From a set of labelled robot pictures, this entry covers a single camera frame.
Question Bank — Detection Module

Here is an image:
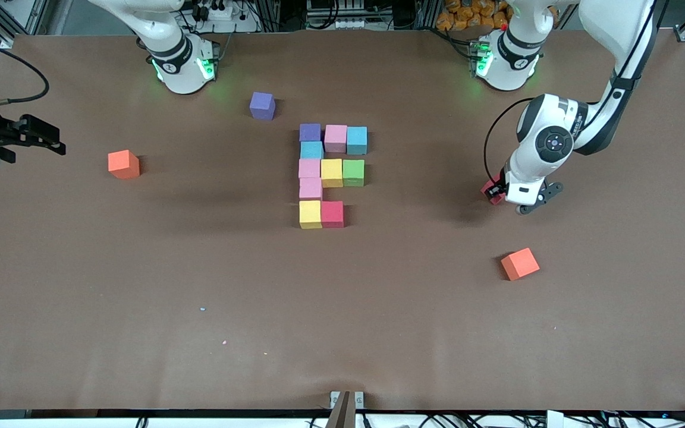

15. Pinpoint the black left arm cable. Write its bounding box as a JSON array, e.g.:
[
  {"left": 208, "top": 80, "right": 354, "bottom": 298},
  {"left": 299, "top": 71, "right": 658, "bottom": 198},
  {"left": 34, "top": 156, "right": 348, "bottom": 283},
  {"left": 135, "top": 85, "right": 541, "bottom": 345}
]
[{"left": 483, "top": 97, "right": 536, "bottom": 182}]

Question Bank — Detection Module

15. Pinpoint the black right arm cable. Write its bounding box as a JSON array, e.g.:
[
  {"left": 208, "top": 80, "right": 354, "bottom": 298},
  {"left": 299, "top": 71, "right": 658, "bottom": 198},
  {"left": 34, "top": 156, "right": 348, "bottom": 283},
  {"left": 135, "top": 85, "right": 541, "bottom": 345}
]
[{"left": 0, "top": 39, "right": 51, "bottom": 111}]

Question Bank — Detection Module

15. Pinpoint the orange mesh bag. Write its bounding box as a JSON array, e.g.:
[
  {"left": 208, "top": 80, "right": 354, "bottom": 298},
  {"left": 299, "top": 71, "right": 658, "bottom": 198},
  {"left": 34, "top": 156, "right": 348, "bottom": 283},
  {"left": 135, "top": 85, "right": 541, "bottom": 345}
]
[{"left": 436, "top": 0, "right": 511, "bottom": 32}]

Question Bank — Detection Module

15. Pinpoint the white power strip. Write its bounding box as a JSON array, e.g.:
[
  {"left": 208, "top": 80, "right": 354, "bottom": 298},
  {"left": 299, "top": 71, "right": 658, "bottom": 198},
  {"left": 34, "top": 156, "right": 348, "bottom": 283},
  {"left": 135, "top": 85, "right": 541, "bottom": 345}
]
[{"left": 191, "top": 0, "right": 260, "bottom": 33}]

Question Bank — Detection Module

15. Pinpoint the orange foam block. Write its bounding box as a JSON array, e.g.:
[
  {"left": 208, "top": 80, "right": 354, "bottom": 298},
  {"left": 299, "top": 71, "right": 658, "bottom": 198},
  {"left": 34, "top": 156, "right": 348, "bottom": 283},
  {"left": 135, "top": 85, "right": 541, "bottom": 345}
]
[
  {"left": 501, "top": 247, "right": 541, "bottom": 282},
  {"left": 108, "top": 149, "right": 141, "bottom": 180}
]

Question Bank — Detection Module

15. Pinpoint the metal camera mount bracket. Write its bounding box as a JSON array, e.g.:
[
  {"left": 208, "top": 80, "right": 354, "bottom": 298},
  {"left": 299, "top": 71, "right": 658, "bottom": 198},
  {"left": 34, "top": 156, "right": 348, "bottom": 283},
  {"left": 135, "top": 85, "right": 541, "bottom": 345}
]
[{"left": 329, "top": 391, "right": 365, "bottom": 428}]

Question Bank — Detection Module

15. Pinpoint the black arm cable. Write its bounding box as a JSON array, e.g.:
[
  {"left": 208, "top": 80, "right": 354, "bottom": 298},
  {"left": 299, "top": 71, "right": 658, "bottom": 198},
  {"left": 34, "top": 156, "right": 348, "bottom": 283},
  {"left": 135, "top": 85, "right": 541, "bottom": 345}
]
[
  {"left": 483, "top": 97, "right": 536, "bottom": 182},
  {"left": 0, "top": 39, "right": 51, "bottom": 111}
]

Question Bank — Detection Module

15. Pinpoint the yellow foam block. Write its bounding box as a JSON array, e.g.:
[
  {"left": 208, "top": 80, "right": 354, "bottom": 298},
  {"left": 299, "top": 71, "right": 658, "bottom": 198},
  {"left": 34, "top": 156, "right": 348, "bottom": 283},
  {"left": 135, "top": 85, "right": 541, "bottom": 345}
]
[
  {"left": 299, "top": 200, "right": 323, "bottom": 229},
  {"left": 320, "top": 158, "right": 344, "bottom": 188}
]

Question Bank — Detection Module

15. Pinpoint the red foam block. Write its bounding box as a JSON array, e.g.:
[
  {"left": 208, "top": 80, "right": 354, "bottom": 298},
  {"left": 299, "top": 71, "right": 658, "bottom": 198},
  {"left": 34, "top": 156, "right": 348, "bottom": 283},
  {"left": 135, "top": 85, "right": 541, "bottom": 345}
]
[
  {"left": 321, "top": 201, "right": 345, "bottom": 229},
  {"left": 480, "top": 177, "right": 506, "bottom": 206}
]

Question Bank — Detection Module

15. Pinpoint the green foam block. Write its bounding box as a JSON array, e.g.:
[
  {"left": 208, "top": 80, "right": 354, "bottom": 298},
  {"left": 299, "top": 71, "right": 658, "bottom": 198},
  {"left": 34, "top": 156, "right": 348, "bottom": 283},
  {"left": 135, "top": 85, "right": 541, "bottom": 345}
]
[{"left": 342, "top": 159, "right": 366, "bottom": 187}]

